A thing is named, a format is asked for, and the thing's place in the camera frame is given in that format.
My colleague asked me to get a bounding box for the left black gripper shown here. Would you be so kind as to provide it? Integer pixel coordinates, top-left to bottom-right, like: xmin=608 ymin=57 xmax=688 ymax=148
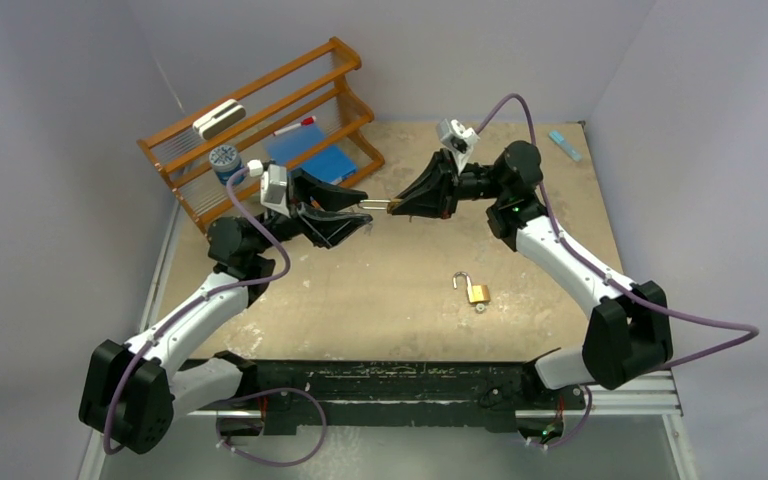
xmin=252 ymin=171 xmax=371 ymax=256

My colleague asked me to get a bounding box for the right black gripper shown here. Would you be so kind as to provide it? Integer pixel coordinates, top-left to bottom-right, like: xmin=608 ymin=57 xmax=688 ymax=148
xmin=392 ymin=148 xmax=509 ymax=221

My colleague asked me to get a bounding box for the brass padlock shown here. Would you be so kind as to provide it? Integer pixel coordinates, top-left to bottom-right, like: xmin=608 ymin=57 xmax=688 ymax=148
xmin=357 ymin=199 xmax=400 ymax=212
xmin=452 ymin=271 xmax=491 ymax=305

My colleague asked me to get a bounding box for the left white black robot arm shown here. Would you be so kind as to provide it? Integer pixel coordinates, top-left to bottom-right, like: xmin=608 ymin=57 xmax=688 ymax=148
xmin=78 ymin=165 xmax=372 ymax=455

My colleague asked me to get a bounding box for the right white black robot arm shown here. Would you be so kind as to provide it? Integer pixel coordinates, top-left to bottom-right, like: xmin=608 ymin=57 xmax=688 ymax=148
xmin=386 ymin=140 xmax=673 ymax=407

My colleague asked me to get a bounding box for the blue book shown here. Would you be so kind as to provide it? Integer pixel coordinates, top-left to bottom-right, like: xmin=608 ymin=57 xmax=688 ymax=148
xmin=265 ymin=123 xmax=357 ymax=185

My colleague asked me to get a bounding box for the red capped marker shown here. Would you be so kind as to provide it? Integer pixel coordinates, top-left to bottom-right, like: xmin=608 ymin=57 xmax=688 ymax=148
xmin=272 ymin=115 xmax=317 ymax=136

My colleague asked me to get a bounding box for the orange wooden rack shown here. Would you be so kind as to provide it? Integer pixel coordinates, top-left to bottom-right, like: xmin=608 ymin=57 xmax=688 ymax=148
xmin=137 ymin=37 xmax=385 ymax=232

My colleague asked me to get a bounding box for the blue lidded jar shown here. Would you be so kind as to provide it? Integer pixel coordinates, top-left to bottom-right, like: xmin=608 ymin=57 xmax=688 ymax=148
xmin=208 ymin=144 xmax=244 ymax=186

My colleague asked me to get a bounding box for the light blue eraser block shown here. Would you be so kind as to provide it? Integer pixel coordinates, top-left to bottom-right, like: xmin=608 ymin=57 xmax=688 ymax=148
xmin=548 ymin=130 xmax=583 ymax=162

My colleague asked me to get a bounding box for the white board eraser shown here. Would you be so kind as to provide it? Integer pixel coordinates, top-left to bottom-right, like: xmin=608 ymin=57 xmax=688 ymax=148
xmin=191 ymin=99 xmax=247 ymax=141

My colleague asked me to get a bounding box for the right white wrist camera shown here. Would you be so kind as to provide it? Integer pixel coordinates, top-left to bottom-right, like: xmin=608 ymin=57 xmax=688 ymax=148
xmin=436 ymin=119 xmax=480 ymax=174

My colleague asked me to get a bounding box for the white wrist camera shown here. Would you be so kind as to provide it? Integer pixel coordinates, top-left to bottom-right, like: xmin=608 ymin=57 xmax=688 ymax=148
xmin=436 ymin=119 xmax=480 ymax=174
xmin=245 ymin=159 xmax=290 ymax=217

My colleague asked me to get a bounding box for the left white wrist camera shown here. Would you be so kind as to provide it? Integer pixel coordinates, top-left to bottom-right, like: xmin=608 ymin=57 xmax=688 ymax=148
xmin=245 ymin=159 xmax=290 ymax=217

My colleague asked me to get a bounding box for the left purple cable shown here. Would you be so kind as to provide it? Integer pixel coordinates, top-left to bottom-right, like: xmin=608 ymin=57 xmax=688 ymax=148
xmin=102 ymin=165 xmax=293 ymax=456

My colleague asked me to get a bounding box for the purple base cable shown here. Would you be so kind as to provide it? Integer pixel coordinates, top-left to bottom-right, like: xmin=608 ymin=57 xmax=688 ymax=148
xmin=214 ymin=387 xmax=329 ymax=469

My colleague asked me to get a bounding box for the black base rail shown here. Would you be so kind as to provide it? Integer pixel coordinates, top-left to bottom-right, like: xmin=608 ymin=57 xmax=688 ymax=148
xmin=210 ymin=360 xmax=586 ymax=436

